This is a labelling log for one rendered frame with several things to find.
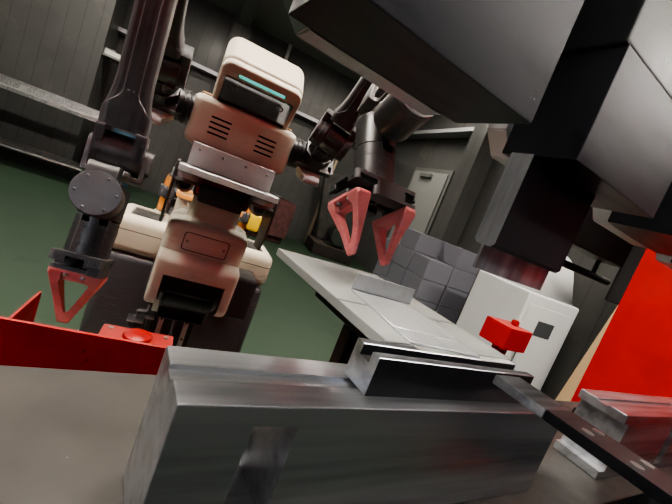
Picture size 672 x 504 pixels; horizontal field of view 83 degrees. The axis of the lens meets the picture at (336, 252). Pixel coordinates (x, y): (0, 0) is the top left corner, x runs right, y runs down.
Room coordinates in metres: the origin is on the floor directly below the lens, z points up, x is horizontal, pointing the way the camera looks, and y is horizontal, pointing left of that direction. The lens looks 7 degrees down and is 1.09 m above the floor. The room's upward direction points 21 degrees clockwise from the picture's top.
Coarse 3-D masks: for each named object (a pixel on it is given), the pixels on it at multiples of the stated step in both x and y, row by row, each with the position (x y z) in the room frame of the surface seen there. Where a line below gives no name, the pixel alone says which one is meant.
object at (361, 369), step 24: (360, 360) 0.27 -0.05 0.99; (384, 360) 0.26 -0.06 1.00; (408, 360) 0.27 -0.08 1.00; (432, 360) 0.29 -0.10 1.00; (456, 360) 0.33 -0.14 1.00; (480, 360) 0.35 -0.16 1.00; (360, 384) 0.26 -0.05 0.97; (384, 384) 0.26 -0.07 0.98; (408, 384) 0.28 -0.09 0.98; (432, 384) 0.29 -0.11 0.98; (456, 384) 0.30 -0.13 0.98; (480, 384) 0.32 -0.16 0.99
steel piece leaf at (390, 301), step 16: (352, 288) 0.43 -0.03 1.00; (368, 288) 0.44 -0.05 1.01; (384, 288) 0.45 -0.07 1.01; (400, 288) 0.46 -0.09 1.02; (368, 304) 0.39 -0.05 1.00; (384, 304) 0.42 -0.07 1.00; (400, 304) 0.45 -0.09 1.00; (400, 320) 0.37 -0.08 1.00; (416, 320) 0.40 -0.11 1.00; (448, 336) 0.38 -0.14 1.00
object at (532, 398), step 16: (496, 384) 0.30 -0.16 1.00; (512, 384) 0.29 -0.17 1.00; (528, 384) 0.31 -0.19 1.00; (528, 400) 0.28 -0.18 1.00; (544, 400) 0.28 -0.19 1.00; (544, 416) 0.27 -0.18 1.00; (560, 416) 0.26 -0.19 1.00; (576, 416) 0.28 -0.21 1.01; (576, 432) 0.25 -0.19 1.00; (592, 432) 0.26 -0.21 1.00; (592, 448) 0.24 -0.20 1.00; (608, 448) 0.24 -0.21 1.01; (624, 448) 0.25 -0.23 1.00; (608, 464) 0.23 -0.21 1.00; (624, 464) 0.22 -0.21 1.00; (640, 464) 0.23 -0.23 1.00; (640, 480) 0.21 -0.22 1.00; (656, 480) 0.22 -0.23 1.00; (656, 496) 0.21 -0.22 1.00
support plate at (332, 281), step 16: (288, 256) 0.49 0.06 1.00; (304, 256) 0.53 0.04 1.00; (304, 272) 0.44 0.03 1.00; (320, 272) 0.46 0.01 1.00; (336, 272) 0.51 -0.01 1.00; (352, 272) 0.55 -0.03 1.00; (320, 288) 0.40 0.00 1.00; (336, 288) 0.41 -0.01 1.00; (336, 304) 0.37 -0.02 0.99; (352, 304) 0.37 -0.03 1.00; (416, 304) 0.50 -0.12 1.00; (352, 320) 0.34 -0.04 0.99; (368, 320) 0.34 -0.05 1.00; (384, 320) 0.36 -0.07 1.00; (432, 320) 0.44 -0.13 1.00; (448, 320) 0.47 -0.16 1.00; (368, 336) 0.32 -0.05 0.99; (384, 336) 0.31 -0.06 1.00; (400, 336) 0.32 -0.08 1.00; (464, 336) 0.42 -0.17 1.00; (480, 352) 0.38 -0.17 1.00; (496, 352) 0.40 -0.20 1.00
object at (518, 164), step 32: (512, 160) 0.31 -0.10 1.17; (512, 192) 0.30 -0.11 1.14; (544, 192) 0.31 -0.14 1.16; (576, 192) 0.34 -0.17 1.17; (512, 224) 0.30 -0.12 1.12; (544, 224) 0.32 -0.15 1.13; (576, 224) 0.35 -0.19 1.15; (480, 256) 0.31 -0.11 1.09; (512, 256) 0.33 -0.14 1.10; (544, 256) 0.33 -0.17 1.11
